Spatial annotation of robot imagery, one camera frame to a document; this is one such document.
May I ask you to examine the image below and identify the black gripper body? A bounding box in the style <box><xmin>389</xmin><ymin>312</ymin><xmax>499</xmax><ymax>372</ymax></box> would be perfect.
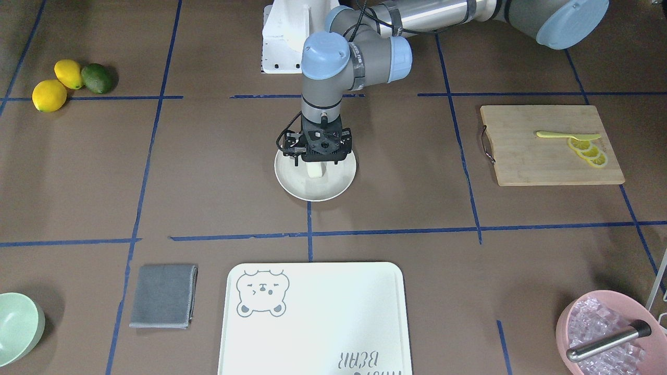
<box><xmin>300</xmin><ymin>116</ymin><xmax>352</xmax><ymax>163</ymax></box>

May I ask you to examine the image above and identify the cream round plate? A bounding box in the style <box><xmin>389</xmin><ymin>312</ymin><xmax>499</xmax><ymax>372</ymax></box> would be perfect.
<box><xmin>274</xmin><ymin>151</ymin><xmax>357</xmax><ymax>202</ymax></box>

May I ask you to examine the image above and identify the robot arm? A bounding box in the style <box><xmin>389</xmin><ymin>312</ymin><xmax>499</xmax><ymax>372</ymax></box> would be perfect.
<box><xmin>276</xmin><ymin>1</ymin><xmax>609</xmax><ymax>163</ymax></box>

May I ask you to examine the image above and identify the white bear tray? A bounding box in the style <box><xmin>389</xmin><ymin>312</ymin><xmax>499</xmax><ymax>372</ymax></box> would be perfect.
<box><xmin>217</xmin><ymin>261</ymin><xmax>414</xmax><ymax>374</ymax></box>

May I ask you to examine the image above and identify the bamboo cutting board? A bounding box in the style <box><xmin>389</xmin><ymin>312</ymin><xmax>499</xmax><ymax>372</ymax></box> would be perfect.
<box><xmin>480</xmin><ymin>105</ymin><xmax>626</xmax><ymax>186</ymax></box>

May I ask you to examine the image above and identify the yellow plastic knife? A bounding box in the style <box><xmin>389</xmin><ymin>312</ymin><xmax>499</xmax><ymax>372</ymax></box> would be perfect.
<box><xmin>535</xmin><ymin>130</ymin><xmax>602</xmax><ymax>142</ymax></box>

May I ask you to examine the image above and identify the grey folded cloth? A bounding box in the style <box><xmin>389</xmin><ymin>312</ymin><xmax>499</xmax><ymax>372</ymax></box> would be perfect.
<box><xmin>129</xmin><ymin>264</ymin><xmax>198</xmax><ymax>329</ymax></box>

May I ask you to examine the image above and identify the green lime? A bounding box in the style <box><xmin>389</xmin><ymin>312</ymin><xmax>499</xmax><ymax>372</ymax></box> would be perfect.
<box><xmin>81</xmin><ymin>62</ymin><xmax>114</xmax><ymax>94</ymax></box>

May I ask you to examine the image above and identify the upper yellow lemon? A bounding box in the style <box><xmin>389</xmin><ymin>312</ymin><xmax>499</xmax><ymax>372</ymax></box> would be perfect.
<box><xmin>53</xmin><ymin>59</ymin><xmax>84</xmax><ymax>90</ymax></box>

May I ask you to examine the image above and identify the yellow lemon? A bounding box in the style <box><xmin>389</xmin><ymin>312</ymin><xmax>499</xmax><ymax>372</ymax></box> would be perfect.
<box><xmin>53</xmin><ymin>59</ymin><xmax>84</xmax><ymax>90</ymax></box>
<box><xmin>32</xmin><ymin>79</ymin><xmax>68</xmax><ymax>113</ymax></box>

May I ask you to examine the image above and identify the lower yellow lemon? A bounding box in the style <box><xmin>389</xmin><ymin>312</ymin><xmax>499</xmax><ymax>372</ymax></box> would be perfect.
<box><xmin>32</xmin><ymin>79</ymin><xmax>68</xmax><ymax>113</ymax></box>

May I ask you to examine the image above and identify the pink bowl with ice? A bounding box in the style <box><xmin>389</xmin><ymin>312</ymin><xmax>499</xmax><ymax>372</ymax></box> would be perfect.
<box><xmin>557</xmin><ymin>290</ymin><xmax>665</xmax><ymax>374</ymax></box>

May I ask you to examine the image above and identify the mint green bowl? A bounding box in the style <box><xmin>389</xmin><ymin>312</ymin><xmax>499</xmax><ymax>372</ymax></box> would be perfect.
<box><xmin>1</xmin><ymin>292</ymin><xmax>45</xmax><ymax>366</ymax></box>

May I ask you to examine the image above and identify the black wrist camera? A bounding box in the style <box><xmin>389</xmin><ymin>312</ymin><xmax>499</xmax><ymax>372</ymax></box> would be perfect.
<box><xmin>276</xmin><ymin>130</ymin><xmax>307</xmax><ymax>168</ymax></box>

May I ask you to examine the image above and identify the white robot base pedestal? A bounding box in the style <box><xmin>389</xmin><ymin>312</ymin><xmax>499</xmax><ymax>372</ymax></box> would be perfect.
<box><xmin>261</xmin><ymin>1</ymin><xmax>352</xmax><ymax>80</ymax></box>

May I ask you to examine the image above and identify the steel scoop handle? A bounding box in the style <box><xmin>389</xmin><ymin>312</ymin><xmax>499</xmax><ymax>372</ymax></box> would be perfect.
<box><xmin>565</xmin><ymin>320</ymin><xmax>652</xmax><ymax>363</ymax></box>

